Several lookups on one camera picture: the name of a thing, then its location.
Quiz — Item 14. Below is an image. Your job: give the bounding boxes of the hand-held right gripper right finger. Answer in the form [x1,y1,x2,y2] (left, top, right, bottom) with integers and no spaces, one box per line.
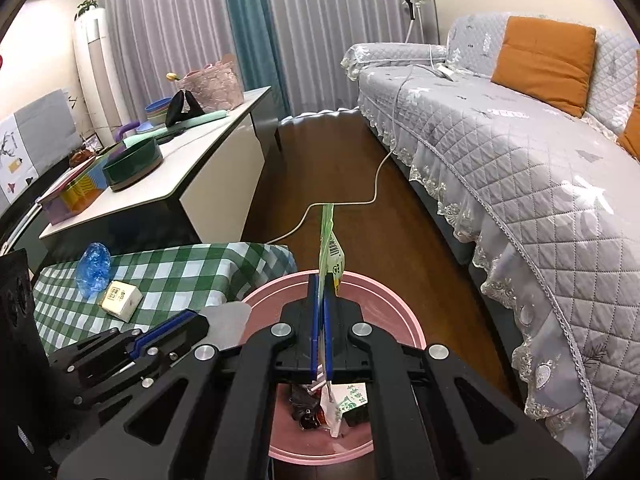
[322,285,586,480]

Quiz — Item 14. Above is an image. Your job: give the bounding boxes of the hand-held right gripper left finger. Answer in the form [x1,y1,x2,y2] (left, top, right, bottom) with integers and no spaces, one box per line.
[56,272,321,480]

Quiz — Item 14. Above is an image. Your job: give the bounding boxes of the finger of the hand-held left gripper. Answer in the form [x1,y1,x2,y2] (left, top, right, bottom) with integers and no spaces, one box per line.
[50,308,211,376]
[67,352,173,408]

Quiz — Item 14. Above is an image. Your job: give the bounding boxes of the pink bin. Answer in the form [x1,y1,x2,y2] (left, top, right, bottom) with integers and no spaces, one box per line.
[242,270,427,465]

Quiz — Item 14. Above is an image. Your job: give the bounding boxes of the translucent white plastic piece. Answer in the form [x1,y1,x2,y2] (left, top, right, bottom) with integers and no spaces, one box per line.
[199,301,252,352]

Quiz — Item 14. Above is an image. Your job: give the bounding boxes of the green snack bag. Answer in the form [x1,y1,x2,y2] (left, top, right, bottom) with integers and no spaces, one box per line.
[318,203,347,396]

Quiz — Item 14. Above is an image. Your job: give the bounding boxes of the white tissue pack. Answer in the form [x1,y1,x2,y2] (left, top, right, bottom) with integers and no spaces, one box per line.
[320,382,371,438]

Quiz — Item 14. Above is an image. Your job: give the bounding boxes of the black snack wrapper red print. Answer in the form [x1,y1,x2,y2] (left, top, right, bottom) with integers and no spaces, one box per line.
[290,385,327,431]

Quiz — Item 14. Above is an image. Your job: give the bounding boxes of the small pale yellow box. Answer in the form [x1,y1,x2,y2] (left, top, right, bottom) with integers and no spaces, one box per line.
[97,281,144,321]

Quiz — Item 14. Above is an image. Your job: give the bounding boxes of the green checked tablecloth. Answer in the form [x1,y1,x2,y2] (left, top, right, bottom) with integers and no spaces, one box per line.
[32,242,296,356]

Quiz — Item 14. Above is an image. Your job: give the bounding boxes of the blue plastic bag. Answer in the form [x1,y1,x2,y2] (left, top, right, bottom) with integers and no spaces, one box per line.
[77,242,113,301]

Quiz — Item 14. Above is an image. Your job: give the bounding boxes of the colourful storage box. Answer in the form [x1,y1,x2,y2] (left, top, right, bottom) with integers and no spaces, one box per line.
[37,142,126,226]

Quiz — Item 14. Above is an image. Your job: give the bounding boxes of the green round tin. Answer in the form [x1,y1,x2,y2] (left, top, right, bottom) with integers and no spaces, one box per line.
[102,137,164,193]

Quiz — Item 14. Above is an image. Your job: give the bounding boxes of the white topped cabinet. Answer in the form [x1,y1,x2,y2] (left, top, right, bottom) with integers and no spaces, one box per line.
[39,86,281,261]

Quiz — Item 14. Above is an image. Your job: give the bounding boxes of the mint green tray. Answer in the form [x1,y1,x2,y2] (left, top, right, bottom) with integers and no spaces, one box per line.
[122,110,228,148]

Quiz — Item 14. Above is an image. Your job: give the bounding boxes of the printed grey cover cloth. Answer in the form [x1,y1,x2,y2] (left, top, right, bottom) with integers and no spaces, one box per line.
[0,89,83,221]

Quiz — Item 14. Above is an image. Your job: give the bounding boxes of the stack of coloured bowls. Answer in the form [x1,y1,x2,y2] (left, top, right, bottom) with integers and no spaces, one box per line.
[145,99,173,126]

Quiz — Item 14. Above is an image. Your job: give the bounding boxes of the black curved object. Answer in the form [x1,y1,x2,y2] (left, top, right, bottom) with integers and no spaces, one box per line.
[165,89,206,127]

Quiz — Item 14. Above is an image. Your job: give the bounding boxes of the pink lace basket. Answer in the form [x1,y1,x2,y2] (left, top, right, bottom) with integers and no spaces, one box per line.
[179,59,245,112]

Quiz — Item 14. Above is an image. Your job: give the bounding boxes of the grey quilted sofa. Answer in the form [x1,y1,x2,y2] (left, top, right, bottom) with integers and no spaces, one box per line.
[341,12,640,476]

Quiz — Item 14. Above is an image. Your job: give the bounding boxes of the white standing air conditioner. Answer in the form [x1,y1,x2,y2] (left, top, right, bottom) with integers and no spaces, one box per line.
[74,12,121,146]

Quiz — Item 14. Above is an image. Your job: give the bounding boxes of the teal curtain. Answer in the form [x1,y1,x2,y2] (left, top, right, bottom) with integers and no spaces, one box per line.
[220,0,291,111]

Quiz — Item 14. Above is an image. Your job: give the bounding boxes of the grey curtain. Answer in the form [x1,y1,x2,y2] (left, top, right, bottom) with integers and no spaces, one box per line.
[260,0,441,113]
[95,0,236,111]

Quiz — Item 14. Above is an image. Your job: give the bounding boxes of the white floor stand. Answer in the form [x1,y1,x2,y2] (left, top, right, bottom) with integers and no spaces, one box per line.
[399,0,432,43]

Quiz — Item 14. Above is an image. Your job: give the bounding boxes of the orange cushion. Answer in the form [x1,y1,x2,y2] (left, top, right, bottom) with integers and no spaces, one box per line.
[491,16,597,118]

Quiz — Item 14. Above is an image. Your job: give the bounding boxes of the white cable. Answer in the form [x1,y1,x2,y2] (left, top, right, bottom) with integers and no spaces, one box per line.
[265,55,451,246]

